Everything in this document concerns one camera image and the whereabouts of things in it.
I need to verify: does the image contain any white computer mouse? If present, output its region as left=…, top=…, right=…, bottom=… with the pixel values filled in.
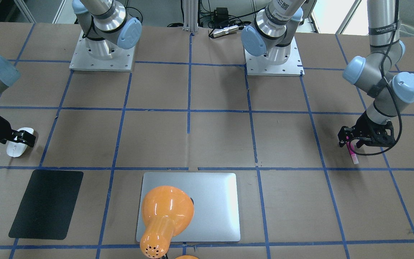
left=6, top=127, right=34, bottom=158

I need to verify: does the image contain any grey closed laptop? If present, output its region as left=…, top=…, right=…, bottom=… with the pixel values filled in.
left=140, top=172, right=240, bottom=242

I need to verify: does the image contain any orange desk lamp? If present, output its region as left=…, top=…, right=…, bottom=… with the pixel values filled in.
left=139, top=186, right=194, bottom=259

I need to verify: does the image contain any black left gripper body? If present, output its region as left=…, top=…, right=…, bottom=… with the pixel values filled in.
left=352, top=111, right=395, bottom=147

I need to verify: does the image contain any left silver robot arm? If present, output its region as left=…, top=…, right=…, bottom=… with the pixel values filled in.
left=241, top=0, right=414, bottom=151

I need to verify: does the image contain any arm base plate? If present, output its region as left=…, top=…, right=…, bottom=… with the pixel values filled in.
left=69, top=31, right=136, bottom=72
left=244, top=38, right=305, bottom=77

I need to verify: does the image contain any black mousepad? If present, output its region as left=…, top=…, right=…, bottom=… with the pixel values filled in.
left=8, top=169, right=84, bottom=240

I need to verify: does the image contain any pink highlighter pen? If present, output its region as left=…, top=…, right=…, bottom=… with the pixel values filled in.
left=346, top=142, right=359, bottom=164

